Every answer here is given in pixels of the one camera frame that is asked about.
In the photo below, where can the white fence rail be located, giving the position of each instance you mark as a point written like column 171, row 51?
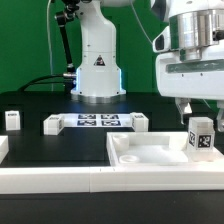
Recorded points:
column 108, row 179
column 4, row 147

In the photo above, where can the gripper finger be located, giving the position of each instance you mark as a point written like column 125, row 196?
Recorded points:
column 220, row 116
column 184, row 107

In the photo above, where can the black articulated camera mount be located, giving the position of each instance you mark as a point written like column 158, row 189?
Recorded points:
column 62, row 18

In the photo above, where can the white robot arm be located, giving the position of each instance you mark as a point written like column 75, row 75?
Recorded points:
column 190, row 52

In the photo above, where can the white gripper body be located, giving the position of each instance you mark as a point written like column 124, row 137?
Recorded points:
column 197, row 80

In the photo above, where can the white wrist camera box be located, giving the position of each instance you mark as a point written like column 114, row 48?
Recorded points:
column 162, row 43

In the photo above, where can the white left fence rail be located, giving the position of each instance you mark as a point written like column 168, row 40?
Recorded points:
column 4, row 147

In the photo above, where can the white front fence rail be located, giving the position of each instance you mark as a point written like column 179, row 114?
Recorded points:
column 108, row 179

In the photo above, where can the white fiducial marker base sheet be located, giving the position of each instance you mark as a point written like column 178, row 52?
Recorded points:
column 96, row 120

